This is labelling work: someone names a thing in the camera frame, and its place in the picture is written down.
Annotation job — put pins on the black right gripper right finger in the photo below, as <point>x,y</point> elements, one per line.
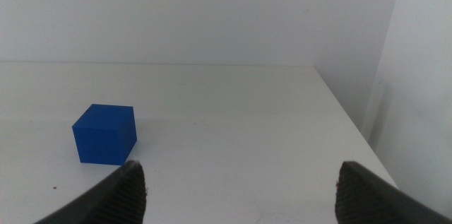
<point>363,199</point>

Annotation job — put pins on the blue cube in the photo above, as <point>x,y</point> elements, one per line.
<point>103,135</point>

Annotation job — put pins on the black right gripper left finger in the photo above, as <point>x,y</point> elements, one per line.
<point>116,199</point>

